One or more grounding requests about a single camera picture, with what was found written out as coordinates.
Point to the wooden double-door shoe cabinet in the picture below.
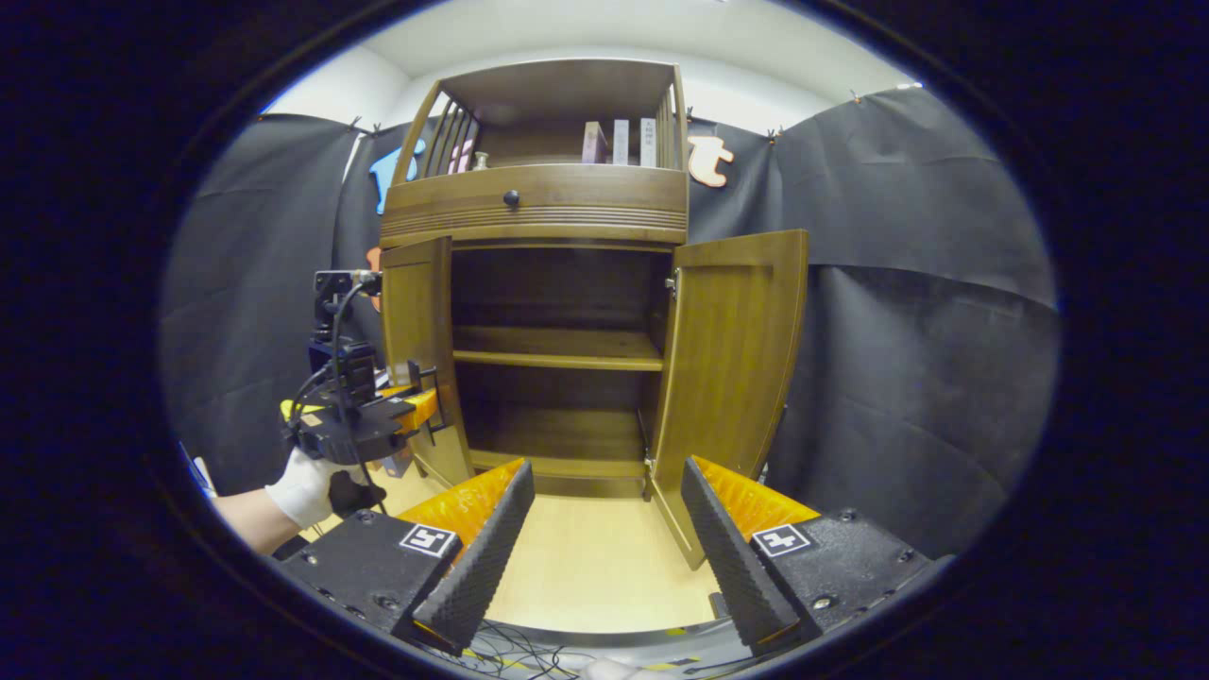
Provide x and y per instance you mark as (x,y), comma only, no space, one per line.
(557,203)

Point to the wooden shoe cabinet door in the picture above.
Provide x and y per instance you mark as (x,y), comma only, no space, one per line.
(727,359)
(416,312)

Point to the pinkish grey upright book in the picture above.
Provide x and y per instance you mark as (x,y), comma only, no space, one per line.
(595,144)

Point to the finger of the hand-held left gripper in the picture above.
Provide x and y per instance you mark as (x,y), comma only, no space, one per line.
(422,411)
(397,390)

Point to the black backdrop cloth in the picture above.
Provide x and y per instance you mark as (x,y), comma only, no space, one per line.
(897,331)

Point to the wooden inner shelf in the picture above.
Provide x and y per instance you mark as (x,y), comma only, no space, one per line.
(557,349)

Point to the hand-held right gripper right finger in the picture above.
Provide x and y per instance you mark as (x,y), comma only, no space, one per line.
(732,567)

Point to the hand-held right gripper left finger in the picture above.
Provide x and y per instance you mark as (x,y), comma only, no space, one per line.
(482,567)

